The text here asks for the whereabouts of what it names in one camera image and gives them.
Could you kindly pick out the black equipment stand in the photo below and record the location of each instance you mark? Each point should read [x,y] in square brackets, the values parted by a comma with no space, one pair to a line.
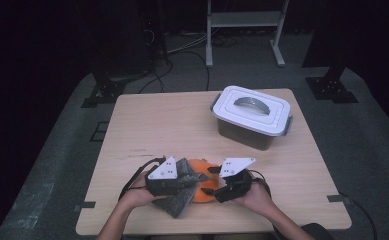
[155,33]

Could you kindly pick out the person's right hand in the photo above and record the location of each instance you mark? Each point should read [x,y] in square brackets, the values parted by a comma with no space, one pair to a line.
[257,198]

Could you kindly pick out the person's left hand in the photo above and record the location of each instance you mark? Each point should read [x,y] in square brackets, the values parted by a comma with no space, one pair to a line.
[138,195]

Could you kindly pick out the white metal stand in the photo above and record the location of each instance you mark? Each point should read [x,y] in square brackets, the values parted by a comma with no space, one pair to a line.
[245,18]

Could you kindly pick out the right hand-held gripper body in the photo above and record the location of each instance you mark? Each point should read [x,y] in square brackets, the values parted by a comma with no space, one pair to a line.
[235,181]

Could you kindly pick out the orange plush toy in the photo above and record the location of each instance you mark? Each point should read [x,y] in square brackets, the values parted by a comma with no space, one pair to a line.
[206,196]

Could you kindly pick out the clear plastic storage box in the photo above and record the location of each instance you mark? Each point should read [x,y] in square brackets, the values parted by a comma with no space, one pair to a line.
[242,136]

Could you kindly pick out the black stand base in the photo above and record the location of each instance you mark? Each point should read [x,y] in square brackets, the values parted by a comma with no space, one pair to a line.
[105,93]
[330,88]

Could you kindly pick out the grey cloth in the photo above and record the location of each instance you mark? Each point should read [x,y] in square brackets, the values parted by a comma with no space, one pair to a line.
[178,203]

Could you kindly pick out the dark rounded object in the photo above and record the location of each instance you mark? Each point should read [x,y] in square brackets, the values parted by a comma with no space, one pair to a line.
[317,231]

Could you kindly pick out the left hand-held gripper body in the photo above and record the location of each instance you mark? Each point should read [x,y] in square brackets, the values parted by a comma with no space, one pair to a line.
[163,181]

